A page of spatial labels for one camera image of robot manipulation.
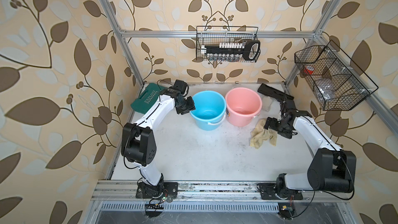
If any blue plastic bucket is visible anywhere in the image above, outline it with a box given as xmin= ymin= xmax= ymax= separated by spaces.
xmin=190 ymin=90 xmax=227 ymax=131

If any beige cleaning cloth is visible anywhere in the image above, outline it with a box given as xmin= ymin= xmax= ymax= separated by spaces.
xmin=250 ymin=118 xmax=277 ymax=149

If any pink plastic bucket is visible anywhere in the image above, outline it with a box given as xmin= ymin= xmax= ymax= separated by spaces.
xmin=225 ymin=87 xmax=262 ymax=127

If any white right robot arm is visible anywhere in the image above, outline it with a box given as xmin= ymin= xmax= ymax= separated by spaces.
xmin=264 ymin=100 xmax=357 ymax=194

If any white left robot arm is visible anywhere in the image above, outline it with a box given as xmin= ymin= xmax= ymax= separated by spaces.
xmin=121 ymin=80 xmax=195 ymax=198

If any clear bag with white part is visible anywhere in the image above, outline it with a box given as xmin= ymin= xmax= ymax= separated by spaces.
xmin=262 ymin=96 xmax=274 ymax=112

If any green tool case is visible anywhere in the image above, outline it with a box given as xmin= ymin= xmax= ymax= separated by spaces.
xmin=131 ymin=83 xmax=165 ymax=114

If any black plastic tray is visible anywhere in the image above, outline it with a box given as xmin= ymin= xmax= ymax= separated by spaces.
xmin=258 ymin=84 xmax=294 ymax=103

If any clear plastic bag in basket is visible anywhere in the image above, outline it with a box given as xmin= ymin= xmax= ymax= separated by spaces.
xmin=315 ymin=78 xmax=335 ymax=101

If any red tape roll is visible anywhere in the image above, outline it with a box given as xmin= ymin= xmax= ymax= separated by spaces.
xmin=303 ymin=65 xmax=315 ymax=75

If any black socket set holder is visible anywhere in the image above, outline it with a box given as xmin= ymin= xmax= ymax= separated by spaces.
xmin=199 ymin=40 xmax=261 ymax=62

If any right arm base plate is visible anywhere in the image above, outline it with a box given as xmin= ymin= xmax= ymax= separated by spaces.
xmin=257 ymin=183 xmax=303 ymax=200

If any black wire basket right wall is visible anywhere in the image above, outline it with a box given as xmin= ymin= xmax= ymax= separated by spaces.
xmin=294 ymin=40 xmax=379 ymax=111

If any black wire basket wall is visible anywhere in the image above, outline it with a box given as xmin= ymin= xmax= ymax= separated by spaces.
xmin=195 ymin=26 xmax=261 ymax=63
xmin=294 ymin=40 xmax=379 ymax=111

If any black wire basket back wall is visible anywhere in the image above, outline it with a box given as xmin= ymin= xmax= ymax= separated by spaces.
xmin=195 ymin=26 xmax=261 ymax=63

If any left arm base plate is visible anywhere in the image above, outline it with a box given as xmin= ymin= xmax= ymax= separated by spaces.
xmin=136 ymin=181 xmax=178 ymax=200

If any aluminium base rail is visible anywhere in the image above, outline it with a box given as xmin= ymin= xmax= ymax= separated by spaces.
xmin=89 ymin=180 xmax=349 ymax=216

